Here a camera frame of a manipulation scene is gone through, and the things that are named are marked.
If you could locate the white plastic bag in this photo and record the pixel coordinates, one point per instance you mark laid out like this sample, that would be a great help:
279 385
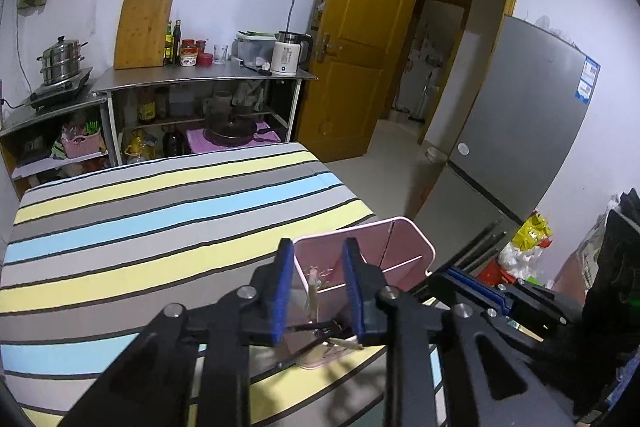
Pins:
520 259

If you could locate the red plastic stool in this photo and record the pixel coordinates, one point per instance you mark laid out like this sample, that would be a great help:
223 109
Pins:
495 277

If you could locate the purple mat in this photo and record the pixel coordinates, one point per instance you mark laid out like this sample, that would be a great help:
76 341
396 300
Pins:
200 144

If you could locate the yellow oil bottle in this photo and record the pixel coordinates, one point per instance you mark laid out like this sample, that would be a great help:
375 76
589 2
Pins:
137 147

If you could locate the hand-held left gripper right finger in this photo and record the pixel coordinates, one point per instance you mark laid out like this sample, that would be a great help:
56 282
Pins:
352 292

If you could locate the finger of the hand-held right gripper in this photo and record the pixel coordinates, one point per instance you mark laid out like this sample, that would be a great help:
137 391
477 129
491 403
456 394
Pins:
450 289
480 282

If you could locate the yellow snack bag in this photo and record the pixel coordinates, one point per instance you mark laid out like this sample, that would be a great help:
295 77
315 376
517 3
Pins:
532 232

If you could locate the black frying pan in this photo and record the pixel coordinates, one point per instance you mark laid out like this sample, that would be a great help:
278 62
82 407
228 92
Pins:
230 129

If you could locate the pink plastic basket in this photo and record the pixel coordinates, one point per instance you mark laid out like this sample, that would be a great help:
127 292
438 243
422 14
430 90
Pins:
82 147

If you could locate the yellow wooden door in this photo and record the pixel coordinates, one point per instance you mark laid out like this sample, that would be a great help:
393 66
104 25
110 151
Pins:
360 32

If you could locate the brown sauce bottle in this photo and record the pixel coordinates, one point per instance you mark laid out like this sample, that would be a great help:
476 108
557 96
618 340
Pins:
146 104

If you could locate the red lidded jar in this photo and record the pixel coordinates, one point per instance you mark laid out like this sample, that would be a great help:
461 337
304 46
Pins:
188 43

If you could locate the pink plastic utensil holder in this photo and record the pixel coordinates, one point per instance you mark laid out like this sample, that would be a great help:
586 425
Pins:
400 252

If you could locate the small red jar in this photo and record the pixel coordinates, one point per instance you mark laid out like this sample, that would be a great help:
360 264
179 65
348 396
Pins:
204 58

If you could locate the grey refrigerator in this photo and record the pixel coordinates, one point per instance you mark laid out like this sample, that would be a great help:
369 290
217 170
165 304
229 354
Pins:
525 117

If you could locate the striped tablecloth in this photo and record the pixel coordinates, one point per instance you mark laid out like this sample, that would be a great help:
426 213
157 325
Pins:
150 232

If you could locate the metal kitchen shelf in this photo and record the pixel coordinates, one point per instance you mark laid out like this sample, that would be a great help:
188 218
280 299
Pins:
200 74

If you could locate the wooden cutting board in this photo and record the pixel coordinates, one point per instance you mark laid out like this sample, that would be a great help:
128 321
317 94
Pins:
142 32

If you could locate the dark glass bottle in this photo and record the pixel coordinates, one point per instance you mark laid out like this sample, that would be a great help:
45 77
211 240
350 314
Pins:
176 41
169 42

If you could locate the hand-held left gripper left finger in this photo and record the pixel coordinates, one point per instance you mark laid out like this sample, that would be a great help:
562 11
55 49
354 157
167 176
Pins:
282 287

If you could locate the dark sauce bottle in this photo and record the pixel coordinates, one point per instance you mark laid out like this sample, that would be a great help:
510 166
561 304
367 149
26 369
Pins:
175 142

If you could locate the clear plastic storage box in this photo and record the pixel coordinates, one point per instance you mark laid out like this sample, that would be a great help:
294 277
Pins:
255 49

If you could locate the clear drinking glass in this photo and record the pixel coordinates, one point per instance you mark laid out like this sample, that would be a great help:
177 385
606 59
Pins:
220 53

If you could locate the white tub red label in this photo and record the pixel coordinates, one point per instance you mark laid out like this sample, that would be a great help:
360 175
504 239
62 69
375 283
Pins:
188 59

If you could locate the white electric kettle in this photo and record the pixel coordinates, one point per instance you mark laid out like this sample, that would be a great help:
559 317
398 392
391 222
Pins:
285 57

